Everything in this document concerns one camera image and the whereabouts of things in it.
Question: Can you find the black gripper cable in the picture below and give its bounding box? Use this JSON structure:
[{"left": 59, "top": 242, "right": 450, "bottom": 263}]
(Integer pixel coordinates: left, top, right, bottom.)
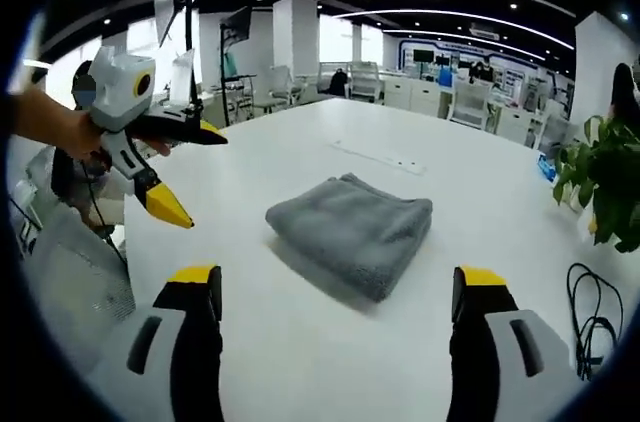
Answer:
[{"left": 81, "top": 160, "right": 130, "bottom": 271}]

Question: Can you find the person's left hand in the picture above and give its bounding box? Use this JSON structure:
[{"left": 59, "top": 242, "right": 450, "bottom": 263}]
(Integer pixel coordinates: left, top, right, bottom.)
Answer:
[{"left": 41, "top": 103, "right": 172, "bottom": 162}]

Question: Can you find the black monitor on stand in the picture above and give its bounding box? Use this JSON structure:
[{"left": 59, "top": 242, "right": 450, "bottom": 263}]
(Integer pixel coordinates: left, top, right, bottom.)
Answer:
[{"left": 218, "top": 5, "right": 257, "bottom": 129}]

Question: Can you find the white mesh chair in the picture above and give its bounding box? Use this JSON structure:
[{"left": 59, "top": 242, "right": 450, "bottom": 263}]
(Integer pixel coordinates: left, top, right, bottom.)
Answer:
[{"left": 449, "top": 78, "right": 492, "bottom": 132}]

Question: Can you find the green potted plant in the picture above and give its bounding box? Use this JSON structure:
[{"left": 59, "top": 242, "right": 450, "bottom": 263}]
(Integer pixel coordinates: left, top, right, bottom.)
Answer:
[{"left": 551, "top": 113, "right": 640, "bottom": 254}]

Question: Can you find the grey towel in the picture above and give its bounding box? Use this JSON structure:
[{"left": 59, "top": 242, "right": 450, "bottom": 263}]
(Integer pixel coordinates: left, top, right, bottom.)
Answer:
[{"left": 264, "top": 171, "right": 434, "bottom": 304}]

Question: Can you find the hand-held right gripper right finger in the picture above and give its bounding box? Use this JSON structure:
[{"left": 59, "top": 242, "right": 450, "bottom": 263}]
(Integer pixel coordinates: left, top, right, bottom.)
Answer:
[{"left": 446, "top": 265, "right": 590, "bottom": 422}]

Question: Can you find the coiled black cable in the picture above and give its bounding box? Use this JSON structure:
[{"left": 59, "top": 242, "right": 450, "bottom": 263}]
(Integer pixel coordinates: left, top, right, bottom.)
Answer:
[{"left": 566, "top": 261, "right": 627, "bottom": 381}]

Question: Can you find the white pillar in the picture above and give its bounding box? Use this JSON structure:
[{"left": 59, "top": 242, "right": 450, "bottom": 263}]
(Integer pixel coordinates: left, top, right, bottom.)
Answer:
[{"left": 573, "top": 10, "right": 640, "bottom": 129}]

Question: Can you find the ceiling air conditioner vent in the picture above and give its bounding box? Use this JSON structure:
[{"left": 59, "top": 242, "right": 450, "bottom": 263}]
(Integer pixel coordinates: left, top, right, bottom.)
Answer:
[{"left": 468, "top": 23, "right": 502, "bottom": 42}]

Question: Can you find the white table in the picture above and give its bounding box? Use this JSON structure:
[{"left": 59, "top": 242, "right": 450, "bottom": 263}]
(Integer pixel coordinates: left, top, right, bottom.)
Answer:
[{"left": 84, "top": 96, "right": 626, "bottom": 422}]

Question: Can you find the black light stand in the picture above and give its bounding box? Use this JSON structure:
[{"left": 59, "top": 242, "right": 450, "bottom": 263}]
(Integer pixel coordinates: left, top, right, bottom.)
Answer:
[{"left": 158, "top": 0, "right": 207, "bottom": 129}]

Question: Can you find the black office chair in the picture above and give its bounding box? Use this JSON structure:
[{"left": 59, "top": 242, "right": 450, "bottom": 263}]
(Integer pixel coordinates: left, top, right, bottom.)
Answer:
[{"left": 327, "top": 68, "right": 351, "bottom": 96}]

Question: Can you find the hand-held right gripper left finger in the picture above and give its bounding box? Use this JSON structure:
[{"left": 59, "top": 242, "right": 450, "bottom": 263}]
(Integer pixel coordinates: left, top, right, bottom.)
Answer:
[{"left": 86, "top": 264, "right": 224, "bottom": 422}]

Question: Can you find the blue packet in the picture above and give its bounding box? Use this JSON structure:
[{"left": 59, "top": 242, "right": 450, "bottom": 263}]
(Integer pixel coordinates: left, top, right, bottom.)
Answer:
[{"left": 536, "top": 151, "right": 560, "bottom": 184}]

